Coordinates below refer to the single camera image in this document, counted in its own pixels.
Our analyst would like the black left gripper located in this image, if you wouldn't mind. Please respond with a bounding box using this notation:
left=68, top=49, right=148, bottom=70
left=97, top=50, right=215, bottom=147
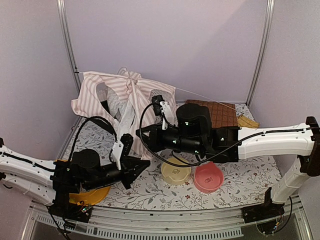
left=83, top=157, right=150, bottom=191

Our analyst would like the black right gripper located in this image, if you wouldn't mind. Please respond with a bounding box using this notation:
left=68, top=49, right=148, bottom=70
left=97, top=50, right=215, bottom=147
left=136, top=122, right=204, bottom=155

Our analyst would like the pink striped pet tent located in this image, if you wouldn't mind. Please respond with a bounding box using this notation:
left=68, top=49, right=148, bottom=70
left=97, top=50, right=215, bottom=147
left=71, top=67, right=177, bottom=160

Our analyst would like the white tent pole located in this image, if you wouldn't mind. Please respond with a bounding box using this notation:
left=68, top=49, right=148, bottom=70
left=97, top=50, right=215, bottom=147
left=73, top=70, right=236, bottom=111

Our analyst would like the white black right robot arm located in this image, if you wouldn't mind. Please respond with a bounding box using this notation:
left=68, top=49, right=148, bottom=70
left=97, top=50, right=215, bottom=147
left=136, top=102, right=320, bottom=218

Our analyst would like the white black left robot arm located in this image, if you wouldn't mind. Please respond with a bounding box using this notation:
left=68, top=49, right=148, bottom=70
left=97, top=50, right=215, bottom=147
left=0, top=141, right=151, bottom=217

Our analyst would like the cream pet bowl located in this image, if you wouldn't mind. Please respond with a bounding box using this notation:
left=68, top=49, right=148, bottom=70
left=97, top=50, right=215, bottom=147
left=161, top=162, right=191, bottom=186

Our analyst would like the pink pet bowl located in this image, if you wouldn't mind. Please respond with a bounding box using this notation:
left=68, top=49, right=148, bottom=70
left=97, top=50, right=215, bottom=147
left=194, top=162, right=224, bottom=194

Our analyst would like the yellow double bowl holder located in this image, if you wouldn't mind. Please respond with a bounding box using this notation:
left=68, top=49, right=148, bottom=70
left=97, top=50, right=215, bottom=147
left=50, top=159, right=110, bottom=205

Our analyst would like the brown woven mat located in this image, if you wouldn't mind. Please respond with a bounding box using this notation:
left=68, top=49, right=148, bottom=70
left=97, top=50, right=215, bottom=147
left=185, top=99, right=238, bottom=128

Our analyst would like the yellow bamboo mat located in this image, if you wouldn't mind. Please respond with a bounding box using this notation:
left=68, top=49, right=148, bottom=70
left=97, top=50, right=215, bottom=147
left=237, top=114, right=260, bottom=129

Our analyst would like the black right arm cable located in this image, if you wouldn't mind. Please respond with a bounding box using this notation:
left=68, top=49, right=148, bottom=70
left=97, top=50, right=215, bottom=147
left=139, top=102, right=311, bottom=167

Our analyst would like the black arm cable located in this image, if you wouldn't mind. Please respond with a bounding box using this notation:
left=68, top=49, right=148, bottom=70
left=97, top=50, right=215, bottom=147
left=68, top=116, right=120, bottom=162
left=139, top=102, right=311, bottom=167

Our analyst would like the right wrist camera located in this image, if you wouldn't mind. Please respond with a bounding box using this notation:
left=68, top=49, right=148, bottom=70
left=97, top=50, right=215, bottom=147
left=151, top=95, right=175, bottom=130

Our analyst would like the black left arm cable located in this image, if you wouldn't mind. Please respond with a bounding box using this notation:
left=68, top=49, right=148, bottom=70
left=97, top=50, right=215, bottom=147
left=68, top=116, right=120, bottom=162

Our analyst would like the aluminium front rail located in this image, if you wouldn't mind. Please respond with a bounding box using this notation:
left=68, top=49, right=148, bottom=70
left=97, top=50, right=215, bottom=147
left=21, top=195, right=313, bottom=240

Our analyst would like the left aluminium frame post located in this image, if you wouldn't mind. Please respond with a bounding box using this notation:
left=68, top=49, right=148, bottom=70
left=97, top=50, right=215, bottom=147
left=56, top=0, right=83, bottom=94

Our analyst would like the aluminium frame post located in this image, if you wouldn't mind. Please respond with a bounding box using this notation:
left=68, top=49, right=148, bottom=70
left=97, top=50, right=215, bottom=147
left=56, top=0, right=83, bottom=94
left=245, top=0, right=275, bottom=108

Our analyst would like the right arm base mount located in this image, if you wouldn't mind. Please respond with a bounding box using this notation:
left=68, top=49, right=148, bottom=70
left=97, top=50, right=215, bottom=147
left=241, top=187, right=285, bottom=223

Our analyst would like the right aluminium frame post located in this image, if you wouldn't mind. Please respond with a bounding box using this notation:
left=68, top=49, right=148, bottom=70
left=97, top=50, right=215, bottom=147
left=245, top=0, right=275, bottom=108

